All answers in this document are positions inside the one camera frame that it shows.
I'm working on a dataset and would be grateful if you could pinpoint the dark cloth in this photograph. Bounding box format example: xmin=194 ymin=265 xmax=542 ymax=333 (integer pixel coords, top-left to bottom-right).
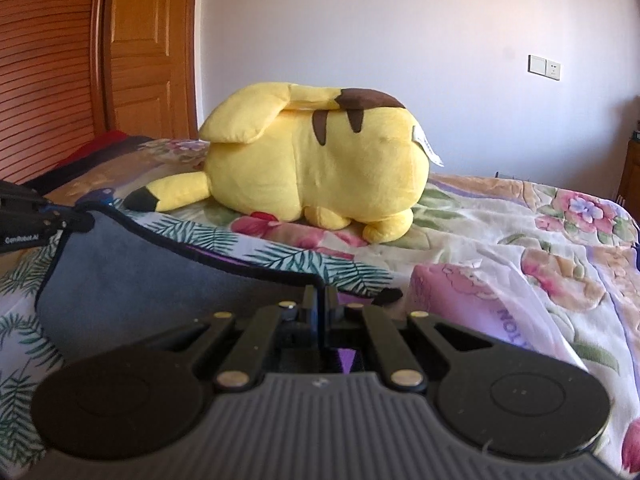
xmin=22 ymin=135 xmax=157 ymax=197

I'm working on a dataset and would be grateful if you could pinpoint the red cloth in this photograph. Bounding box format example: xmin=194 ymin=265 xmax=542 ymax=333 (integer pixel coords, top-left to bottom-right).
xmin=62 ymin=130 xmax=137 ymax=162

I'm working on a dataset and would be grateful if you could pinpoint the leaf print bedsheet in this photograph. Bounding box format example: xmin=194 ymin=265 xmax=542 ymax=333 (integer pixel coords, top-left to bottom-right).
xmin=0 ymin=207 xmax=397 ymax=442

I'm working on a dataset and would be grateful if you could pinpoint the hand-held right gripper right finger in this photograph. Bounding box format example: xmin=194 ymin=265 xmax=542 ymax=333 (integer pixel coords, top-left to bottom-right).
xmin=324 ymin=286 xmax=497 ymax=394

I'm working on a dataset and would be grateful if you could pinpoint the wooden nightstand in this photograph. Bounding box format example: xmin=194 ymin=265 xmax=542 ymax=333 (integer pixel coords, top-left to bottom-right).
xmin=616 ymin=139 xmax=640 ymax=207

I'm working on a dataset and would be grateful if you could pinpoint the grey towel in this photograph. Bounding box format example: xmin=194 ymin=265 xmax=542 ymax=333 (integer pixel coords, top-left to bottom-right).
xmin=34 ymin=206 xmax=404 ymax=362

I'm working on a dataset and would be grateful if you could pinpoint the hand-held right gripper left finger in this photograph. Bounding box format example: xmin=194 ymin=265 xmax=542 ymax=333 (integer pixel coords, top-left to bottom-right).
xmin=164 ymin=285 xmax=321 ymax=394

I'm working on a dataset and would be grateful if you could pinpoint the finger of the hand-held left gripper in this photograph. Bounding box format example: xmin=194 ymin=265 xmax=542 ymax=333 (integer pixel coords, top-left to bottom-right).
xmin=41 ymin=201 xmax=96 ymax=234

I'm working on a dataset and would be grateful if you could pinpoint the yellow plush toy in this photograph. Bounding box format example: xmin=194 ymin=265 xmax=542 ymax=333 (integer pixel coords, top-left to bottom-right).
xmin=123 ymin=81 xmax=444 ymax=244

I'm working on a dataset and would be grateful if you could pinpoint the floral quilt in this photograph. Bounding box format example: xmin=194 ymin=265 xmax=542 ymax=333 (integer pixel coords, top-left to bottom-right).
xmin=42 ymin=137 xmax=640 ymax=480

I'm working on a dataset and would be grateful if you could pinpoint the white wall switch socket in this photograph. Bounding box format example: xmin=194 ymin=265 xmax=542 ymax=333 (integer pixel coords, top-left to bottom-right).
xmin=527 ymin=53 xmax=562 ymax=82

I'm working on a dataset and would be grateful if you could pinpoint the wooden louvered wardrobe door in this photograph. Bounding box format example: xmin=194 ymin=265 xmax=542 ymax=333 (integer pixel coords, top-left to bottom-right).
xmin=0 ymin=0 xmax=110 ymax=187

